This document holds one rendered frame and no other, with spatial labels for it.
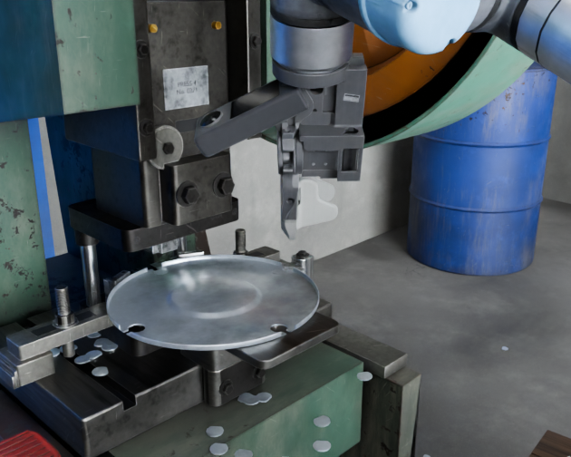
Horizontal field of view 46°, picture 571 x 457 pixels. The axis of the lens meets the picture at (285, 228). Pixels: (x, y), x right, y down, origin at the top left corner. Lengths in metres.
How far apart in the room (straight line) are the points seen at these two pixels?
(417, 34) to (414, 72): 0.57
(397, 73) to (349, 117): 0.42
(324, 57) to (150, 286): 0.51
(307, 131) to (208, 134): 0.09
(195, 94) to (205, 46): 0.06
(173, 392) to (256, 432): 0.12
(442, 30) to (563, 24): 0.09
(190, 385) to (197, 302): 0.11
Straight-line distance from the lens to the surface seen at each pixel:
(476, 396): 2.23
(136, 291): 0.98
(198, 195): 0.88
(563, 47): 0.55
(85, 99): 0.77
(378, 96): 1.10
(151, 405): 0.92
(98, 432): 0.89
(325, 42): 0.60
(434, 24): 0.50
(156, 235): 0.92
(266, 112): 0.64
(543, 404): 2.25
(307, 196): 0.70
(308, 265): 1.05
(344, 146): 0.65
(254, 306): 0.92
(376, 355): 1.09
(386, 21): 0.49
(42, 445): 0.74
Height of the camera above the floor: 1.19
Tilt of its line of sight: 20 degrees down
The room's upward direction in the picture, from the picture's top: straight up
